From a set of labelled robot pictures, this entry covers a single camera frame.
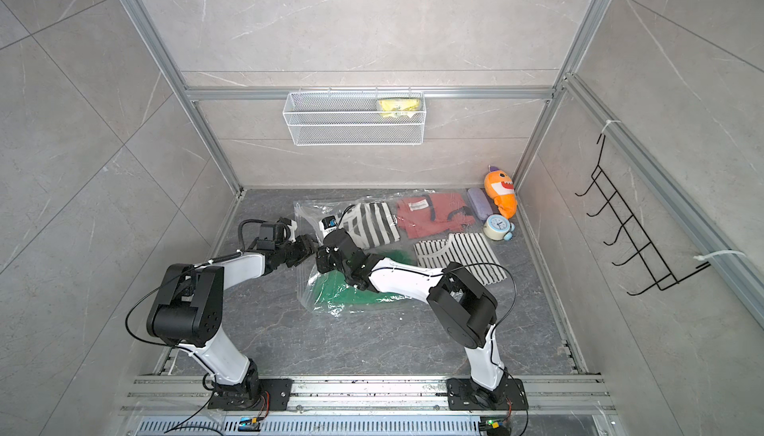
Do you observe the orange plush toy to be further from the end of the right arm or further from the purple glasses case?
the end of the right arm

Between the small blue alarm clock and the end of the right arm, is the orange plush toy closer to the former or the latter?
the small blue alarm clock

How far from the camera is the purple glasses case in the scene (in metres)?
1.11

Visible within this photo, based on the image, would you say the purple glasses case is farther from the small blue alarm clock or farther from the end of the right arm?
the end of the right arm

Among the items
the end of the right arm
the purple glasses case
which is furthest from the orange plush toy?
the end of the right arm

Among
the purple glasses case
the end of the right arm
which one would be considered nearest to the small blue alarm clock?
the purple glasses case
